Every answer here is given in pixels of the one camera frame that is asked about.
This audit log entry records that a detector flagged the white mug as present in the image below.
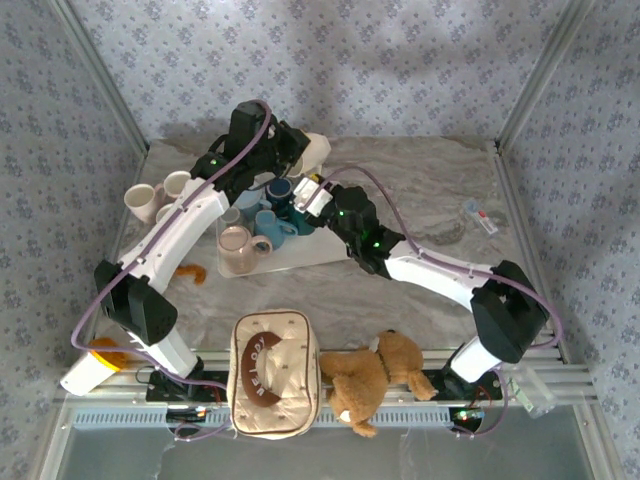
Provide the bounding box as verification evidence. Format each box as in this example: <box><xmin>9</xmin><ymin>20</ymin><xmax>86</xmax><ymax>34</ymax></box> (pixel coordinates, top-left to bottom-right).
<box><xmin>297</xmin><ymin>132</ymin><xmax>332</xmax><ymax>179</ymax></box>

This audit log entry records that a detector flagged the navy blue mug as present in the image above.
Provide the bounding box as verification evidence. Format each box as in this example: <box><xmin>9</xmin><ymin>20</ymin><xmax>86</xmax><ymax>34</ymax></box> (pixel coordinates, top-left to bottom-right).
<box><xmin>264</xmin><ymin>177</ymin><xmax>295</xmax><ymax>211</ymax></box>

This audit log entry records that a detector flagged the dark green mug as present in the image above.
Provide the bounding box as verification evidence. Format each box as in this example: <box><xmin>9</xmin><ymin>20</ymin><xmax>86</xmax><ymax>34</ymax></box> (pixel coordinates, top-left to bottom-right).
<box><xmin>287</xmin><ymin>199</ymin><xmax>319</xmax><ymax>237</ymax></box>

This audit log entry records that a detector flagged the large light blue mug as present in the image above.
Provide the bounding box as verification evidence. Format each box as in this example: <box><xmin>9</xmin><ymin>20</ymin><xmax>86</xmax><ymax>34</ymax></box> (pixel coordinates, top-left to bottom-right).
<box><xmin>232</xmin><ymin>187</ymin><xmax>274</xmax><ymax>221</ymax></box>

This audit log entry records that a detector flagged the teal blue textured mug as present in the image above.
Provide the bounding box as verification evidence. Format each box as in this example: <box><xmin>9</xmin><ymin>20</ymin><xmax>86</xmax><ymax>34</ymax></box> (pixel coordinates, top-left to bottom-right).
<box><xmin>253</xmin><ymin>209</ymin><xmax>299</xmax><ymax>251</ymax></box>

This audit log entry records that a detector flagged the large beige pink mug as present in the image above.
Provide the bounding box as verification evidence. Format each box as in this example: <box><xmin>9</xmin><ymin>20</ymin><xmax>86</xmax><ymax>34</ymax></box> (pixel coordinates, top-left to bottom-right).
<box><xmin>217</xmin><ymin>224</ymin><xmax>275</xmax><ymax>275</ymax></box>

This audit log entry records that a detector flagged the white plastic tray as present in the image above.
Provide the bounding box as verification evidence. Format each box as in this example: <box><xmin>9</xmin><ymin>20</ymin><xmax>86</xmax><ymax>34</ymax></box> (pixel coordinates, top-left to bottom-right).
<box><xmin>216</xmin><ymin>214</ymin><xmax>361</xmax><ymax>279</ymax></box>

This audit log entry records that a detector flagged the small pen-like object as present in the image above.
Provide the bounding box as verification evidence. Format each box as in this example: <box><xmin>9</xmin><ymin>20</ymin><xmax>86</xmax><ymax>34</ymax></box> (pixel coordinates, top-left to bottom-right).
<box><xmin>462</xmin><ymin>198</ymin><xmax>501</xmax><ymax>237</ymax></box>

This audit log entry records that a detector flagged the small brown plush toy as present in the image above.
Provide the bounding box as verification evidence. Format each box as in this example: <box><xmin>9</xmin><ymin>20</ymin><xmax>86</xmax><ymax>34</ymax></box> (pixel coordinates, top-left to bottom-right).
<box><xmin>174</xmin><ymin>263</ymin><xmax>208</xmax><ymax>286</ymax></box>

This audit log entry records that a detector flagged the brown teddy bear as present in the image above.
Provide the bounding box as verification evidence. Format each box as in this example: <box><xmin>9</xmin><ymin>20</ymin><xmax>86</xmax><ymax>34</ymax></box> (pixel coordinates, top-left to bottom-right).
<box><xmin>318</xmin><ymin>328</ymin><xmax>440</xmax><ymax>439</ymax></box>

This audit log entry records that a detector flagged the beige quilted tissue box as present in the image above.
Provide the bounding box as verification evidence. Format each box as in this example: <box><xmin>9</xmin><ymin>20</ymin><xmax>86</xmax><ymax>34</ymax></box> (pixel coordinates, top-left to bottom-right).
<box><xmin>225</xmin><ymin>308</ymin><xmax>323</xmax><ymax>441</ymax></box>

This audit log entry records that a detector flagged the clear plastic bag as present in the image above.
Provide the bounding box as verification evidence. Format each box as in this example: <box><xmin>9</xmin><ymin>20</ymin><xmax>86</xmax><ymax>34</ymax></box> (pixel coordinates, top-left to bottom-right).
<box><xmin>502</xmin><ymin>364</ymin><xmax>557</xmax><ymax>420</ymax></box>

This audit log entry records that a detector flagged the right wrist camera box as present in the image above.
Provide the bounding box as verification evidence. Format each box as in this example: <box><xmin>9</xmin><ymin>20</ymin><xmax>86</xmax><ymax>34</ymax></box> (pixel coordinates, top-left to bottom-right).
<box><xmin>292</xmin><ymin>177</ymin><xmax>335</xmax><ymax>217</ymax></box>

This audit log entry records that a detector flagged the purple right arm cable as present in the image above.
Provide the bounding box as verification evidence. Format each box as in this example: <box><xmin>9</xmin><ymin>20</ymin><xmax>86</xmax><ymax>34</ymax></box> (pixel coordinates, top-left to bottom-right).
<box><xmin>319</xmin><ymin>164</ymin><xmax>565</xmax><ymax>440</ymax></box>

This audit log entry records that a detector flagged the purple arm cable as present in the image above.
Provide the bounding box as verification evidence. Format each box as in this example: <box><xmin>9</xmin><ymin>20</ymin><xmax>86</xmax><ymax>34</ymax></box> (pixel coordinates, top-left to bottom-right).
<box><xmin>319</xmin><ymin>164</ymin><xmax>565</xmax><ymax>440</ymax></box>
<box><xmin>72</xmin><ymin>98</ymin><xmax>275</xmax><ymax>444</ymax></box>

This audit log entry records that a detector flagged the aluminium frame post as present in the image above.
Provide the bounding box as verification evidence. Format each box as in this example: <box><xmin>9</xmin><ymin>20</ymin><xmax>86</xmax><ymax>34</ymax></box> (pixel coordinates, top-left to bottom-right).
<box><xmin>493</xmin><ymin>0</ymin><xmax>599</xmax><ymax>154</ymax></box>
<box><xmin>49</xmin><ymin>0</ymin><xmax>151</xmax><ymax>156</ymax></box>

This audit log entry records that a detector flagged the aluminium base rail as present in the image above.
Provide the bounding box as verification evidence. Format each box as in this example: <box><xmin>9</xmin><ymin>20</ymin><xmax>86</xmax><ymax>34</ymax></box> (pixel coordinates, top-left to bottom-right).
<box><xmin>62</xmin><ymin>344</ymin><xmax>600</xmax><ymax>405</ymax></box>

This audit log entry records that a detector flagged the grey slotted cable duct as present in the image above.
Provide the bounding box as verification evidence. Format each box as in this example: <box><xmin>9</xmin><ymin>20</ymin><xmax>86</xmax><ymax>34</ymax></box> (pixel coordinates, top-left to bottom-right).
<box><xmin>69</xmin><ymin>405</ymin><xmax>481</xmax><ymax>431</ymax></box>

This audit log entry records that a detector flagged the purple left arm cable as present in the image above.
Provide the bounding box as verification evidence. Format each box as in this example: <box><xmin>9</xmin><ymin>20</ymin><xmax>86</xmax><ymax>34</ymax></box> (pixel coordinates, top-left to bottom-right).
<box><xmin>72</xmin><ymin>98</ymin><xmax>275</xmax><ymax>444</ymax></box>

